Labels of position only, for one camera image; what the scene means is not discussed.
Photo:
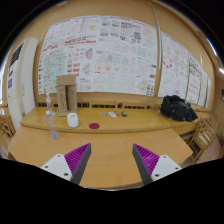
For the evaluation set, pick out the brown cardboard box stand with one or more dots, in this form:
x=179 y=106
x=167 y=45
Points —
x=66 y=94

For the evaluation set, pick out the white standing air conditioner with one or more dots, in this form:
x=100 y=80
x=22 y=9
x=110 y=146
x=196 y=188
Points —
x=20 y=94

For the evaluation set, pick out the right wall poster sheet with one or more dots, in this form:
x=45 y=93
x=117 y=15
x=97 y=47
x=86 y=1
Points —
x=175 y=68

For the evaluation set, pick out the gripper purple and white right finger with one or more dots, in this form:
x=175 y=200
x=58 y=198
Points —
x=151 y=166

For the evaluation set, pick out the wooden chair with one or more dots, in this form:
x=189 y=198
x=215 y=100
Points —
x=203 y=137
x=7 y=132

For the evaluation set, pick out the wooden chair right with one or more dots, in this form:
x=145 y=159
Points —
x=203 y=137

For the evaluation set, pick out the white ceramic mug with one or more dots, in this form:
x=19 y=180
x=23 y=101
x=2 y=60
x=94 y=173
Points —
x=72 y=120

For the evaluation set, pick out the large wall poster sheet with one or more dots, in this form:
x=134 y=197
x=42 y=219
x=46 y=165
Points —
x=105 y=53

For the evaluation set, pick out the black backpack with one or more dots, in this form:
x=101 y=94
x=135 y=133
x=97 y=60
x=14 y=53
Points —
x=176 y=108

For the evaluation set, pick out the wooden chair left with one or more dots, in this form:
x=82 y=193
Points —
x=7 y=132

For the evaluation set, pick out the round red coaster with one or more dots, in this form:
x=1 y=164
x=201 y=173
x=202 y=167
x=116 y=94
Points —
x=94 y=126

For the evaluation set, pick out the small black round object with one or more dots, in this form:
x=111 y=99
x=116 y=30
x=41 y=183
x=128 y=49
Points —
x=124 y=114

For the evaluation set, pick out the far right wall posters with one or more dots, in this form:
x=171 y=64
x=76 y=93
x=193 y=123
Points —
x=199 y=84

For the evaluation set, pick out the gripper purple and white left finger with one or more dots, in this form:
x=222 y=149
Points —
x=70 y=166

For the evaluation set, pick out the clear plastic water bottle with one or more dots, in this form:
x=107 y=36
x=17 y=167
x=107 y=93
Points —
x=51 y=125

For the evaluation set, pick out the small white card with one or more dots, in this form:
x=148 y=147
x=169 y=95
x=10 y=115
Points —
x=112 y=114

